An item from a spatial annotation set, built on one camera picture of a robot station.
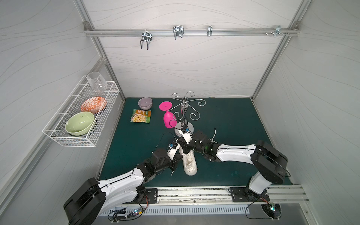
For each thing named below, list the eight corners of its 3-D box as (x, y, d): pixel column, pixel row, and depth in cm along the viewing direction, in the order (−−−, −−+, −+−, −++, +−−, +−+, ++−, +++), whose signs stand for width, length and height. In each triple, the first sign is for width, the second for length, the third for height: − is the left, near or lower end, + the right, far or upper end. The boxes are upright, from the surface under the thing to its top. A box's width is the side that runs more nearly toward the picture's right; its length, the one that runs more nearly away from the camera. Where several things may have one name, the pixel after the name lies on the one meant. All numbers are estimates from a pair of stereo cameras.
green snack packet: (131, 123, 106) (129, 120, 103) (134, 112, 113) (133, 109, 111) (150, 123, 106) (149, 120, 103) (152, 112, 113) (151, 109, 111)
